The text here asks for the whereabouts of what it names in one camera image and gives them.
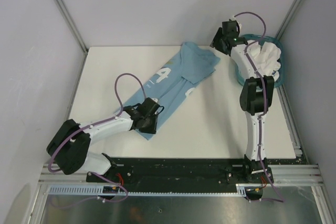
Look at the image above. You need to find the teal laundry basket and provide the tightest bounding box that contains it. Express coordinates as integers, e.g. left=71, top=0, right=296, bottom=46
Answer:
left=243, top=34, right=285, bottom=88

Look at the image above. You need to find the light blue t shirt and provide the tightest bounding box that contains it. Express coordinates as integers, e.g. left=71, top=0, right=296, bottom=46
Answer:
left=123, top=42, right=220, bottom=129

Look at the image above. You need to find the grey slotted cable duct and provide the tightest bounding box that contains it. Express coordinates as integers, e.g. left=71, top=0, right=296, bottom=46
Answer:
left=48, top=184, right=263, bottom=197

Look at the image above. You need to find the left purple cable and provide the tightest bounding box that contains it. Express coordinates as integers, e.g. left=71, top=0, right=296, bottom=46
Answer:
left=47, top=73, right=160, bottom=209

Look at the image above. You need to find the aluminium frame post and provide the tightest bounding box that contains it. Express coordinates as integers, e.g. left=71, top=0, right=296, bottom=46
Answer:
left=275, top=0, right=305, bottom=40
left=53, top=0, right=88, bottom=54

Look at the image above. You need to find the right aluminium frame post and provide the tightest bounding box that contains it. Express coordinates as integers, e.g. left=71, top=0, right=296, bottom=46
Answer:
left=275, top=0, right=305, bottom=40

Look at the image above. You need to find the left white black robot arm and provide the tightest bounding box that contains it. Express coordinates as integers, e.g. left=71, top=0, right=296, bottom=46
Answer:
left=46, top=98, right=164, bottom=182

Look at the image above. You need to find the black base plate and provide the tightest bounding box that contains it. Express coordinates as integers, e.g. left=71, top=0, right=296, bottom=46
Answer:
left=86, top=157, right=275, bottom=186

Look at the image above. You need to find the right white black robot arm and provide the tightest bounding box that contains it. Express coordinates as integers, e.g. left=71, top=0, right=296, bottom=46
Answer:
left=211, top=19, right=275, bottom=183

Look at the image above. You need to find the aluminium front rail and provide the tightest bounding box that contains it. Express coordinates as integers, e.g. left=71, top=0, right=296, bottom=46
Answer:
left=38, top=165, right=324, bottom=186

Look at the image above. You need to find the left aluminium frame post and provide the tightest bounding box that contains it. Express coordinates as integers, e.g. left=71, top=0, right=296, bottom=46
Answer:
left=53, top=0, right=88, bottom=54

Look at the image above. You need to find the white t shirt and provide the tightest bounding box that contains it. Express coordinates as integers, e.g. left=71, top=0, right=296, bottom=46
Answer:
left=248, top=42, right=281, bottom=81

